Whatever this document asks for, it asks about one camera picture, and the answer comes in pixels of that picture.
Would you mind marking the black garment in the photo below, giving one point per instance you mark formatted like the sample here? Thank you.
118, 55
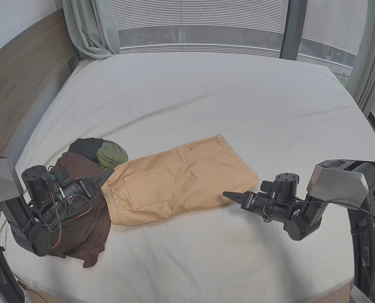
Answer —
83, 148

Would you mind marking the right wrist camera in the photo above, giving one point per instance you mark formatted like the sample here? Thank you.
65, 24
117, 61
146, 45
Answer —
266, 186

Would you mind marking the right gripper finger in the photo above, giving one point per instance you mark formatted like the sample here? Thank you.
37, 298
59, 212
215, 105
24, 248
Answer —
239, 200
236, 195

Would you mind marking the window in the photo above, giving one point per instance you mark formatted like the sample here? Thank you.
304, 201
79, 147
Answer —
206, 5

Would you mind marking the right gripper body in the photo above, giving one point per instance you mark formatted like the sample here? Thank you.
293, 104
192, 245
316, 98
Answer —
256, 202

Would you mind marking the tan shorts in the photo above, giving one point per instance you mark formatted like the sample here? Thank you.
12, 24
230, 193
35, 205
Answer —
181, 181

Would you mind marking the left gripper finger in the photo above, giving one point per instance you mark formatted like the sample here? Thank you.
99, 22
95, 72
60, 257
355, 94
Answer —
100, 177
103, 183

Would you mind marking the brown garment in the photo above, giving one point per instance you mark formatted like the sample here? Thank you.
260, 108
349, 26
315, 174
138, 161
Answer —
86, 229

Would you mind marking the green garment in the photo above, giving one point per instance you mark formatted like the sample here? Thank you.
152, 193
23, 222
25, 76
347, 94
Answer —
111, 156

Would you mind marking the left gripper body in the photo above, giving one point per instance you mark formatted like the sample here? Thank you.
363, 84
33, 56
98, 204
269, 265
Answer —
77, 194

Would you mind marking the grey-green curtain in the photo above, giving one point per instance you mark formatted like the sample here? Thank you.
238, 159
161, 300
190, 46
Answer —
373, 58
89, 17

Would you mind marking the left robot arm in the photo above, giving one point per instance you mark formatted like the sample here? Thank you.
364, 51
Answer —
36, 185

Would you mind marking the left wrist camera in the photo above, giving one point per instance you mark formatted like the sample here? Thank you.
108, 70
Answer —
62, 175

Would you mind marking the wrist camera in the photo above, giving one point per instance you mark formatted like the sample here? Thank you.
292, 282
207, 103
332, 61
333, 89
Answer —
62, 175
266, 186

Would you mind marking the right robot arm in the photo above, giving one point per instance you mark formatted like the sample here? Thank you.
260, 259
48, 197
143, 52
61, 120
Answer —
338, 181

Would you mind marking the bed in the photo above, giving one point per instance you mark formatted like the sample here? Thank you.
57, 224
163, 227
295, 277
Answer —
206, 99

